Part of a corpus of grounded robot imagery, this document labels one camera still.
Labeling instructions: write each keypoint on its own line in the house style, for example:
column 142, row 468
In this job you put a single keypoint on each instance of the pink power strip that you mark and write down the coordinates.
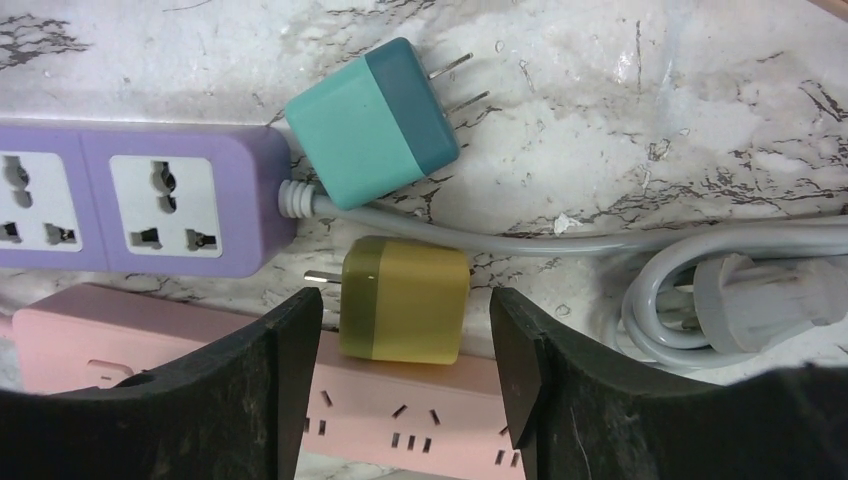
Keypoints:
column 436, row 419

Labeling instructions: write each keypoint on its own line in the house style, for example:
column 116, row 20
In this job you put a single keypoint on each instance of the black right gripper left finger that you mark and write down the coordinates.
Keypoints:
column 233, row 409

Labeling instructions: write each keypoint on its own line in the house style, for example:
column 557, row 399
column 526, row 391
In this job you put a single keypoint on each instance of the yellow plug adapter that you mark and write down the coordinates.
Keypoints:
column 400, row 300

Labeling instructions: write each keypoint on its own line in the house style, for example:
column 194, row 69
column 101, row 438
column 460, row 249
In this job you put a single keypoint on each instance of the teal plug adapter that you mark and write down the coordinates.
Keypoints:
column 375, row 125

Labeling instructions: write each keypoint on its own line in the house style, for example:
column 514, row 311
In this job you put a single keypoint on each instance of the purple power strip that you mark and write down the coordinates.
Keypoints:
column 160, row 198

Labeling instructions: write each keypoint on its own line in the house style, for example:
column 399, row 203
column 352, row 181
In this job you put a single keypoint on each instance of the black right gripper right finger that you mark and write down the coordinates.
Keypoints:
column 576, row 409

